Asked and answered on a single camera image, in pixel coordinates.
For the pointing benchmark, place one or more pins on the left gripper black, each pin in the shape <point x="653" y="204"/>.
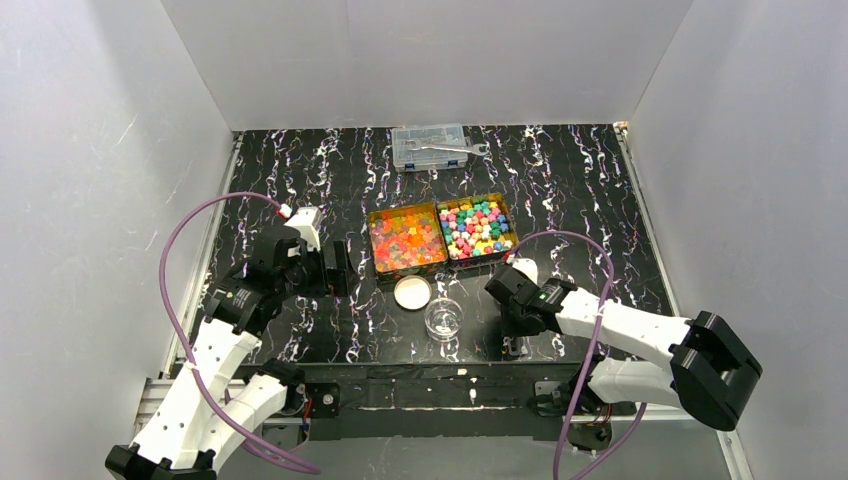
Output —
<point x="337" y="266"/>

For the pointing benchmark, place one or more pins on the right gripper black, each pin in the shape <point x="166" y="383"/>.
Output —
<point x="506" y="289"/>

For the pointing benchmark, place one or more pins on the translucent plastic scoop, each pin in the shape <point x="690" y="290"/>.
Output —
<point x="516" y="347"/>

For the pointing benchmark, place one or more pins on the tin of orange gummy candies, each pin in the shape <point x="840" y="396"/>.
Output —
<point x="406" y="240"/>

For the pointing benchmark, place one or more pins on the tin of multicolour star candies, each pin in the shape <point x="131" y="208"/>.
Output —
<point x="477" y="230"/>

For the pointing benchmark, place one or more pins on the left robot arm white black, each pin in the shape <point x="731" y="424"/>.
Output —
<point x="191" y="435"/>

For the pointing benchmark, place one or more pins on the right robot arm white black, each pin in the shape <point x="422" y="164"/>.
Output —
<point x="698" y="365"/>

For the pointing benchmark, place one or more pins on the clear glass jar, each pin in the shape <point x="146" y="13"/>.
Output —
<point x="443" y="318"/>

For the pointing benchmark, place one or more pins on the cream round jar lid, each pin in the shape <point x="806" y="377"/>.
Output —
<point x="412" y="292"/>

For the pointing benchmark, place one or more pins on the silver wrench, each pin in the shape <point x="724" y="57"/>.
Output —
<point x="475" y="149"/>

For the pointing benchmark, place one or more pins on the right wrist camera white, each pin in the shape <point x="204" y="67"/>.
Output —
<point x="527" y="267"/>

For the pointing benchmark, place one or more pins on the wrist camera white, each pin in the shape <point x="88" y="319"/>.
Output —
<point x="306" y="220"/>
<point x="527" y="267"/>

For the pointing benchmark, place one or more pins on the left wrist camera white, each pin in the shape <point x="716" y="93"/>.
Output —
<point x="306" y="220"/>

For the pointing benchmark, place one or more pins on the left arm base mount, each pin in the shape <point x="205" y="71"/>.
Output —
<point x="311" y="401"/>

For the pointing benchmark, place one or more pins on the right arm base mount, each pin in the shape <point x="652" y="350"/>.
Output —
<point x="591" y="426"/>

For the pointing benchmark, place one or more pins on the aluminium frame rail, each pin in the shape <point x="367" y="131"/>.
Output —
<point x="155" y="392"/>

